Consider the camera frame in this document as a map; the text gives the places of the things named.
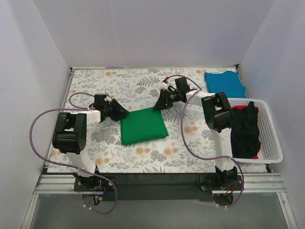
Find folded blue t shirt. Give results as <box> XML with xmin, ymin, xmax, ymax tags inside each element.
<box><xmin>204</xmin><ymin>71</ymin><xmax>246</xmax><ymax>98</ymax></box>

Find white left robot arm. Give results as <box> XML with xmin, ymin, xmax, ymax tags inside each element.
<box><xmin>52</xmin><ymin>94</ymin><xmax>129</xmax><ymax>191</ymax></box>

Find green t shirt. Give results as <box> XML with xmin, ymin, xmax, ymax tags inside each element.
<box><xmin>121</xmin><ymin>108</ymin><xmax>169</xmax><ymax>146</ymax></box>

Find black t shirt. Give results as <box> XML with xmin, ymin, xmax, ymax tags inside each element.
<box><xmin>230</xmin><ymin>101</ymin><xmax>262</xmax><ymax>158</ymax></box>

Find aluminium frame rail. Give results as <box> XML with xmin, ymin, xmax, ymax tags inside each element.
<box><xmin>35</xmin><ymin>173</ymin><xmax>286</xmax><ymax>194</ymax></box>

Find white plastic laundry basket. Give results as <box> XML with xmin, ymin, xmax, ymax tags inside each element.
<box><xmin>228</xmin><ymin>98</ymin><xmax>283</xmax><ymax>164</ymax></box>

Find red t shirt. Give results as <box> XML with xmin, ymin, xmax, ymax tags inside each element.
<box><xmin>231</xmin><ymin>105</ymin><xmax>259</xmax><ymax>160</ymax></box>

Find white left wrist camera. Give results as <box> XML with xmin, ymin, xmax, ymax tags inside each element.
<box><xmin>104</xmin><ymin>96</ymin><xmax>112</xmax><ymax>102</ymax></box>

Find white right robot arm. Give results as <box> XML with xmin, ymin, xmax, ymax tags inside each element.
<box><xmin>153</xmin><ymin>74</ymin><xmax>238</xmax><ymax>190</ymax></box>

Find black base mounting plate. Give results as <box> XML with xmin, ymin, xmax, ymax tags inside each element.
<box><xmin>73</xmin><ymin>173</ymin><xmax>244</xmax><ymax>202</ymax></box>

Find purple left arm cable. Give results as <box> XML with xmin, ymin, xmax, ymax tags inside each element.
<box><xmin>30</xmin><ymin>93</ymin><xmax>118</xmax><ymax>215</ymax></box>

